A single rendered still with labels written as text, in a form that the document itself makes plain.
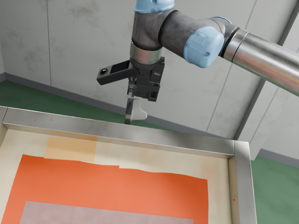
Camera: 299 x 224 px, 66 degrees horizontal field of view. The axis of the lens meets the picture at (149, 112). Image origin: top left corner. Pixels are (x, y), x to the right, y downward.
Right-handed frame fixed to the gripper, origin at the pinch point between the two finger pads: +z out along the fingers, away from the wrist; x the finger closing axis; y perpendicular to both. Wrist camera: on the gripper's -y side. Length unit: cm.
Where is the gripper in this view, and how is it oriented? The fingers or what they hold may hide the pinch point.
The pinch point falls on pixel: (127, 109)
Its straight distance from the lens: 71.3
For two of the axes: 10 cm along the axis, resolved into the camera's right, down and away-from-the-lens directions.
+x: 0.5, -7.4, 6.7
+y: 9.8, 1.5, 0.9
